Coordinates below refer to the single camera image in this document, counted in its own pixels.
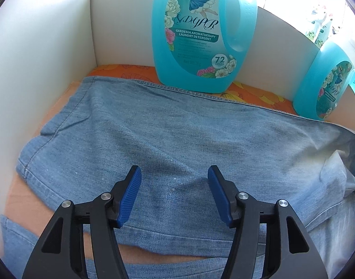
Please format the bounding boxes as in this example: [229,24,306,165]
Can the blue denim pants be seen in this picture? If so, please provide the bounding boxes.
[16,76,355,278]

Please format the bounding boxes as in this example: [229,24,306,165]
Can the pink towel mat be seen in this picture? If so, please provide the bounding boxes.
[5,77,216,264]

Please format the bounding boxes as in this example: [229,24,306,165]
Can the orange floral bed sheet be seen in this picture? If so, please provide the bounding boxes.
[88,64,296,115]

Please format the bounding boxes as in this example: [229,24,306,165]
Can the right blue detergent bottle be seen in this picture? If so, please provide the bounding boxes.
[293,35,355,121]

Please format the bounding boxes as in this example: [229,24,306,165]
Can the blue detergent bottle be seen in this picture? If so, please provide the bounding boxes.
[293,35,355,121]
[152,0,258,92]

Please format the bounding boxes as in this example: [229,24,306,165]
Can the white cabinet panel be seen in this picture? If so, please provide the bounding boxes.
[0,0,95,213]

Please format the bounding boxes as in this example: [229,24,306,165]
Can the left blue detergent bottle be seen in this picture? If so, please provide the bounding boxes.
[152,0,258,92]

